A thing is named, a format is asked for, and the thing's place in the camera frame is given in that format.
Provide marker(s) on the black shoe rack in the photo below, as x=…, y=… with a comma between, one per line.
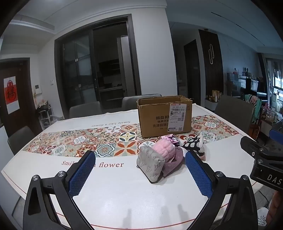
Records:
x=46, y=115

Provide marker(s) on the large window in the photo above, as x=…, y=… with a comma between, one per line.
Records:
x=276, y=86

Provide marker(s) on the dark interior door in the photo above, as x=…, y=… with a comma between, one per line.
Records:
x=192, y=73

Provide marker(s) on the grey leaf-print pouch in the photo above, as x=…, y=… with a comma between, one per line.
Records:
x=149, y=163

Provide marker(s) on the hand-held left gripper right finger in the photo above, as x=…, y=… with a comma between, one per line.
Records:
x=199, y=174

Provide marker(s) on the red white door poster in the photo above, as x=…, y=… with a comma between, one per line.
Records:
x=11, y=95

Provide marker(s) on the white looped wall ornament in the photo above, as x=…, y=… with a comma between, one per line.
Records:
x=211, y=54

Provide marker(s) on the grey dining chair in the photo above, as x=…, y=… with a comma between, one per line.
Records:
x=234, y=112
x=21, y=138
x=85, y=109
x=132, y=101

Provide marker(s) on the white patterned basket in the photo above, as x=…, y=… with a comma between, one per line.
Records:
x=263, y=217

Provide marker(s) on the hanging colourful clothes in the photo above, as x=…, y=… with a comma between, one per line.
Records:
x=253, y=106

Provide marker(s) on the cluttered display cabinet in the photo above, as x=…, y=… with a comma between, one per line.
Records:
x=245, y=85

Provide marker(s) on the brown cardboard box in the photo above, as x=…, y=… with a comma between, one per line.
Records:
x=154, y=119

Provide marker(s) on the pink fluffy cloth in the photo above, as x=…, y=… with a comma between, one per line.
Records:
x=164, y=150

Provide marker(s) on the black white patterned cloth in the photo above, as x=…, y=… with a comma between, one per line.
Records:
x=191, y=143

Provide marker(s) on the white tile-patterned tablecloth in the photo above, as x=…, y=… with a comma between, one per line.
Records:
x=121, y=194

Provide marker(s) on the brown wooden door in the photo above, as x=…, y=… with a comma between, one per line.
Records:
x=24, y=97

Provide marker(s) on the mauve towel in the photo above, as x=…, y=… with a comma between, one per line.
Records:
x=174, y=163

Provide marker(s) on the white intercom panel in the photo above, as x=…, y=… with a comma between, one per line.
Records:
x=38, y=89

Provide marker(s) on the pink cartoon packet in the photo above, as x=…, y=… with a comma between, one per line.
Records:
x=171, y=138

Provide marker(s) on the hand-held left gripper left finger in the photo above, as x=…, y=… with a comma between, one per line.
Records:
x=81, y=174

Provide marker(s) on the dark sliding glass door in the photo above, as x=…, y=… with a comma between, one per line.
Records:
x=88, y=66

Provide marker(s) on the dark wall panel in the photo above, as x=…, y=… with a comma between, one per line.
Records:
x=218, y=73

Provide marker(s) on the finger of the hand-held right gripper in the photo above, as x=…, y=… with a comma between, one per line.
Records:
x=249, y=143
x=276, y=135

